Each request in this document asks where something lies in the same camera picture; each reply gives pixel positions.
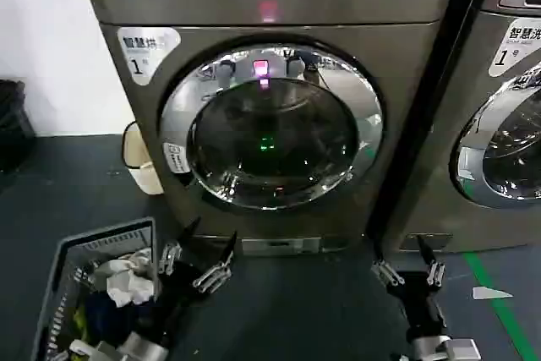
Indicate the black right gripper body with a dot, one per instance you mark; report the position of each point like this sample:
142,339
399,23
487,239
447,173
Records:
422,306

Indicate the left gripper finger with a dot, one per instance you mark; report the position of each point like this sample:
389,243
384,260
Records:
211,278
170,257

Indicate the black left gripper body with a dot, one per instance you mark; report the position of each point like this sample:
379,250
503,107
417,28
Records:
179,297

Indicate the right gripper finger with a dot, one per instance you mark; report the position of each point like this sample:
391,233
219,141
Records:
388,273
435,274

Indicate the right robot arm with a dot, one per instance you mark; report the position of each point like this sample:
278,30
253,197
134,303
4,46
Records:
448,348

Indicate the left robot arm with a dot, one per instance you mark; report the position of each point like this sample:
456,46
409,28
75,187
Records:
139,348

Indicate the white crumpled cloth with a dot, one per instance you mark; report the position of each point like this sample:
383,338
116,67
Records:
129,282

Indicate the white paper scrap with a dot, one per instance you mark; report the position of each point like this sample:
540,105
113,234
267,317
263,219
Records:
490,293

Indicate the green floor tape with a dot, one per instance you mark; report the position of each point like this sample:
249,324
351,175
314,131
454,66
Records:
494,306

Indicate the dark blue garment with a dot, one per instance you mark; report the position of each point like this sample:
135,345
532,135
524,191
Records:
114,318

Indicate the small white door label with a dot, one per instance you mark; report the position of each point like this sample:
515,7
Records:
175,158

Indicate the yellow-green garment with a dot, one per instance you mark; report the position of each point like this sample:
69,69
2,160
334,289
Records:
80,321

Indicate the beige plastic bin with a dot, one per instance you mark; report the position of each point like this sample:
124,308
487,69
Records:
141,154

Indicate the grey laundry basket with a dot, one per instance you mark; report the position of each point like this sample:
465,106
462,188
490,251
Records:
50,289

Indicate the round chrome dryer door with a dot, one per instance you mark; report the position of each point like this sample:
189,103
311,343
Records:
503,154

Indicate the grey dryer with control panel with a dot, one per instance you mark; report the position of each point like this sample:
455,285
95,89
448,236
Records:
473,132

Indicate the round glass dryer door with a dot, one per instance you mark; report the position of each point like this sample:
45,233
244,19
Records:
270,132

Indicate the black plastic bin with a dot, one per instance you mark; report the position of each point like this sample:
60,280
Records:
14,124

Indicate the white number sticker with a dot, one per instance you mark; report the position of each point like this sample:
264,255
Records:
513,46
143,54

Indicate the black frame post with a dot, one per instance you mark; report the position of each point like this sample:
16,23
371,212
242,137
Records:
427,111

